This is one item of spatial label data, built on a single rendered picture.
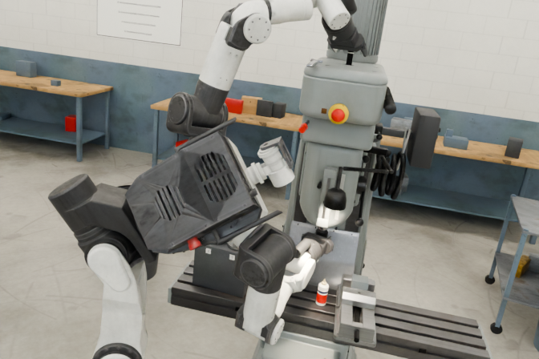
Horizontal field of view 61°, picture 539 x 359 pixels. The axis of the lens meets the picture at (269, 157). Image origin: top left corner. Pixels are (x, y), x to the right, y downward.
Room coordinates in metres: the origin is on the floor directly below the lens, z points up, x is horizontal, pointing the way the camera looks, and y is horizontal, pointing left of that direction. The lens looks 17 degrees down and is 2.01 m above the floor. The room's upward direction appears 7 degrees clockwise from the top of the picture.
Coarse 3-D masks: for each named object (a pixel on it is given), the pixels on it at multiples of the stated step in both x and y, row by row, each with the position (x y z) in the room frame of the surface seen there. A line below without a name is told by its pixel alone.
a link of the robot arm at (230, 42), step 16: (224, 16) 1.30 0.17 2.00; (256, 16) 1.23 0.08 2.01; (224, 32) 1.24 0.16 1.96; (240, 32) 1.23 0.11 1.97; (256, 32) 1.24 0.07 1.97; (224, 48) 1.24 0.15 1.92; (240, 48) 1.24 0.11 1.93; (208, 64) 1.25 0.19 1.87; (224, 64) 1.24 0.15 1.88; (208, 80) 1.24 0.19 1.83; (224, 80) 1.25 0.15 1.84
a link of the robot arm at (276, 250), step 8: (264, 240) 1.11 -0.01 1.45; (272, 240) 1.10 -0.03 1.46; (280, 240) 1.10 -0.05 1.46; (256, 248) 1.06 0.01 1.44; (264, 248) 1.06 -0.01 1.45; (272, 248) 1.07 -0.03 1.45; (280, 248) 1.08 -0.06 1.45; (288, 248) 1.10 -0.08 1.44; (264, 256) 1.03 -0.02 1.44; (272, 256) 1.04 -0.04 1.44; (280, 256) 1.06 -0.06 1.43; (288, 256) 1.09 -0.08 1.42; (272, 264) 1.02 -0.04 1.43; (280, 264) 1.05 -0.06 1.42; (280, 272) 1.07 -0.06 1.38; (272, 280) 1.06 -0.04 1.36; (280, 280) 1.08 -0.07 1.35; (272, 288) 1.07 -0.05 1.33; (280, 288) 1.10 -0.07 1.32
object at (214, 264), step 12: (204, 252) 1.61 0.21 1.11; (216, 252) 1.59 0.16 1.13; (228, 252) 1.58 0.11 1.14; (204, 264) 1.61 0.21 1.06; (216, 264) 1.59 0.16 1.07; (228, 264) 1.58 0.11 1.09; (192, 276) 1.62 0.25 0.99; (204, 276) 1.60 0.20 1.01; (216, 276) 1.59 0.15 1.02; (228, 276) 1.58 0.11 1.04; (216, 288) 1.59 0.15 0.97; (228, 288) 1.58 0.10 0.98; (240, 288) 1.56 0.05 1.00
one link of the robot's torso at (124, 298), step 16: (96, 256) 1.05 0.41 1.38; (112, 256) 1.06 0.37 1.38; (96, 272) 1.05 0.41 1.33; (112, 272) 1.05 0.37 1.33; (128, 272) 1.07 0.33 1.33; (144, 272) 1.20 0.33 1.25; (112, 288) 1.06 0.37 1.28; (128, 288) 1.07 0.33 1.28; (144, 288) 1.19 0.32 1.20; (112, 304) 1.07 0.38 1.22; (128, 304) 1.07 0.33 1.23; (144, 304) 1.19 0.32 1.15; (112, 320) 1.09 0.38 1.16; (128, 320) 1.10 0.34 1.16; (112, 336) 1.09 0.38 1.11; (128, 336) 1.10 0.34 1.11; (144, 336) 1.17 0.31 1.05; (96, 352) 1.07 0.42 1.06; (112, 352) 1.07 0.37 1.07; (128, 352) 1.08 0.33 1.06; (144, 352) 1.14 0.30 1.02
